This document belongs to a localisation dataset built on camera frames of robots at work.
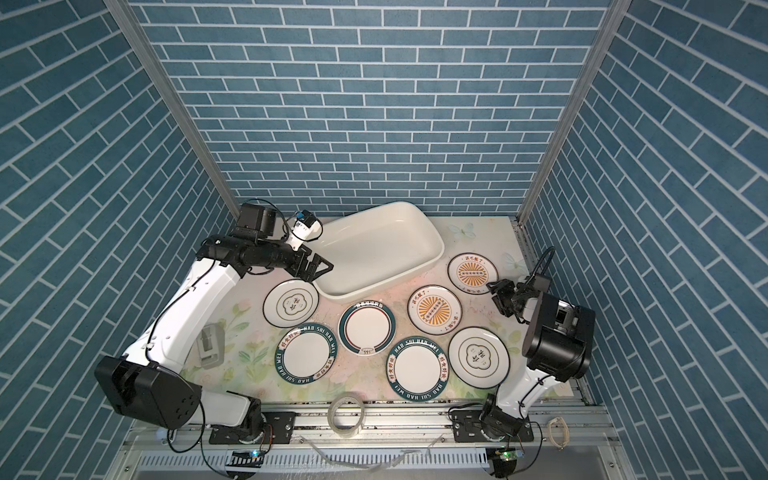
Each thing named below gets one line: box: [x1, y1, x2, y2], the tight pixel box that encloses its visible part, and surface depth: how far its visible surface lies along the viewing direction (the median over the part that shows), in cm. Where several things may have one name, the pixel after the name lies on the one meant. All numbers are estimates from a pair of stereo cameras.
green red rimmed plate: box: [338, 300, 397, 357], surface depth 93 cm
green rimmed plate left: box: [274, 322, 338, 385], surface depth 87 cm
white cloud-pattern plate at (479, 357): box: [448, 326, 511, 389], surface depth 87 cm
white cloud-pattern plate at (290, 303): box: [263, 279, 320, 328], surface depth 98 cm
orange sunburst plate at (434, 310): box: [407, 284, 463, 336], surface depth 97 cm
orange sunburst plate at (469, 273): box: [447, 252, 499, 295], surface depth 107 cm
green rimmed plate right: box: [386, 335, 450, 402], surface depth 85 cm
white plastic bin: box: [306, 201, 445, 302], surface depth 112 cm
